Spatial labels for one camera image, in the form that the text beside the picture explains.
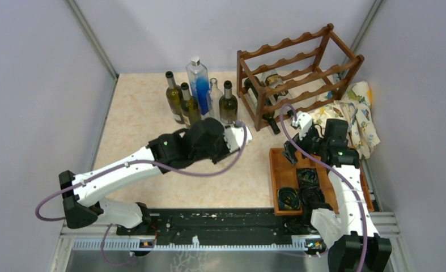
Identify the clear empty glass bottle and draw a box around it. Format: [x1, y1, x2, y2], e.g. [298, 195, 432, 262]
[207, 78, 223, 121]

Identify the green wine bottle far left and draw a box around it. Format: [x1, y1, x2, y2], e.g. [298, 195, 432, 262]
[165, 71, 184, 124]

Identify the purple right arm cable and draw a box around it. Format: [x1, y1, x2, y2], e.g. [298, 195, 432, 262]
[279, 104, 369, 272]

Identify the green wine bottle grey capsule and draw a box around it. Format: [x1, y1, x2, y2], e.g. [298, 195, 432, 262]
[219, 80, 238, 124]

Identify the dinosaur print cloth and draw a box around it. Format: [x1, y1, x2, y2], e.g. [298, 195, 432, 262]
[310, 81, 380, 159]

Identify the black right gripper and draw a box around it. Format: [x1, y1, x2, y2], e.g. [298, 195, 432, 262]
[281, 124, 329, 165]

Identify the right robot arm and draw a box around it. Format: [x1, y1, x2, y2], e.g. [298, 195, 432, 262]
[283, 112, 392, 271]

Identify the rolled green patterned tie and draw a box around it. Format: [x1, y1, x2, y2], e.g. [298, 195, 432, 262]
[296, 168, 319, 188]

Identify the rolled dark striped tie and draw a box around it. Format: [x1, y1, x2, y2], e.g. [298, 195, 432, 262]
[299, 186, 326, 207]

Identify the clear whisky bottle black label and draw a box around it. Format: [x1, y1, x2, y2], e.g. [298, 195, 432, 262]
[261, 71, 300, 125]

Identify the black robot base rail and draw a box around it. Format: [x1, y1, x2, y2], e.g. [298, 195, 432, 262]
[116, 208, 316, 246]

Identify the wooden wine rack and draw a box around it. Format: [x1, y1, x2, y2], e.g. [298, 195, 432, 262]
[236, 23, 365, 133]

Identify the green wine bottle dark label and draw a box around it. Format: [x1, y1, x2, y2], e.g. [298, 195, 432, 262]
[180, 82, 202, 128]

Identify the wooden compartment tray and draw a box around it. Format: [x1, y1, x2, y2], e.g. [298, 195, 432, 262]
[269, 147, 376, 217]

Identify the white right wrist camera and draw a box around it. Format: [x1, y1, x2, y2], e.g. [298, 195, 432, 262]
[291, 111, 313, 134]

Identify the clear blue vodka bottle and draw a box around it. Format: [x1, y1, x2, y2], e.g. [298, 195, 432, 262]
[186, 56, 210, 116]

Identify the rolled dark patterned tie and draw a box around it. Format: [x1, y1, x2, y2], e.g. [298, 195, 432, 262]
[277, 187, 301, 211]

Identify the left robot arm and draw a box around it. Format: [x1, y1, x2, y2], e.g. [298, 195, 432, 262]
[59, 118, 240, 235]

